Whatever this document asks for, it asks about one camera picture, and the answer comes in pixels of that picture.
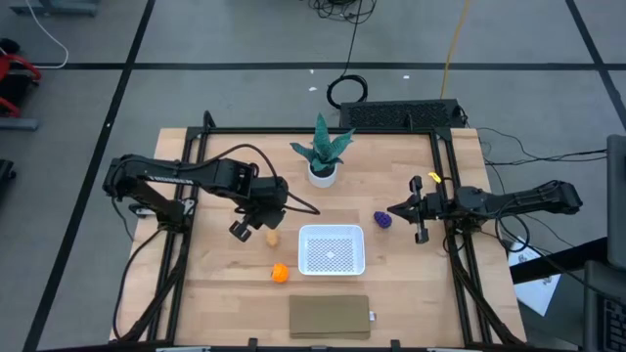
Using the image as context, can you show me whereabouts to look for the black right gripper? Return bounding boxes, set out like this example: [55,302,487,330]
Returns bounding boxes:
[386,175,459,244]

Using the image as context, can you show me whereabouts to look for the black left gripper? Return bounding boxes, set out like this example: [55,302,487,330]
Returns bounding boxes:
[228,173,291,244]

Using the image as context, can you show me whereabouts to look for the orange toy fruit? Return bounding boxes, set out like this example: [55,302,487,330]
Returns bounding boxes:
[271,262,291,285]

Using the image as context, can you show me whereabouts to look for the green plant in white pot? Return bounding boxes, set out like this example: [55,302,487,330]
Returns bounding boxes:
[289,112,357,190]

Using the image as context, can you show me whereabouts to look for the white perforated plastic basket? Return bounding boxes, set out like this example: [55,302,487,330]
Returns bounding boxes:
[297,224,367,277]

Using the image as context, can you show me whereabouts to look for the black perforated metal box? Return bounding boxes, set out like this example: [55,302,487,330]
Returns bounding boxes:
[338,99,466,131]

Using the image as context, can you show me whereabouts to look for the olive folded cloth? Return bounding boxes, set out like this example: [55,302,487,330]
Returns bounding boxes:
[288,294,372,341]

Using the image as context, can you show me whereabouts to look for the white paper sheet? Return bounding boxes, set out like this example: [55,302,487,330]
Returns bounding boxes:
[507,237,562,318]

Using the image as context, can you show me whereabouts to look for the black desk beam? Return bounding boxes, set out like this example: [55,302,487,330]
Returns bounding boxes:
[511,237,610,286]

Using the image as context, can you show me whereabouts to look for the dark gray monitor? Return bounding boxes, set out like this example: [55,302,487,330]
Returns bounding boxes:
[605,134,626,273]

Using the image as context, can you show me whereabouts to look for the dark gray keyboard unit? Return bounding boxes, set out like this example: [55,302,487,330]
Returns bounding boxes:
[582,259,626,352]

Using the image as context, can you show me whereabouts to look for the black chair base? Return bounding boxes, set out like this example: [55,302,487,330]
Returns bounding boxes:
[0,158,17,197]

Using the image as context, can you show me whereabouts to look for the red and black cart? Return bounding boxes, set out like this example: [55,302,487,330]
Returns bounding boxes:
[0,37,43,132]

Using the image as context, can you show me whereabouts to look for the gray metal floor base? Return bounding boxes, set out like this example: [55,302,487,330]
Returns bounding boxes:
[9,0,102,17]

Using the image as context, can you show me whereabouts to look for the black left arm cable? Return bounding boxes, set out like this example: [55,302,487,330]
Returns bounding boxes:
[188,143,322,216]

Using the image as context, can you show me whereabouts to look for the black metal table frame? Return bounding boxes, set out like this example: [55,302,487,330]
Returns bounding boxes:
[110,110,527,351]

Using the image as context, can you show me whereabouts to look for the black coiled floor cable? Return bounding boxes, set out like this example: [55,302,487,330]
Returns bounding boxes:
[326,0,369,110]

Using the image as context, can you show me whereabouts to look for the yellow cable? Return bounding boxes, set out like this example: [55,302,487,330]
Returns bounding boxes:
[439,0,471,101]

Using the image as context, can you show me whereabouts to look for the black cable bundle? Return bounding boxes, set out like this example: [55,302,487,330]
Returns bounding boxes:
[307,0,378,23]

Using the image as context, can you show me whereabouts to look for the white floor cable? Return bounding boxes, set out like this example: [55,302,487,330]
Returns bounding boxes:
[23,0,69,69]

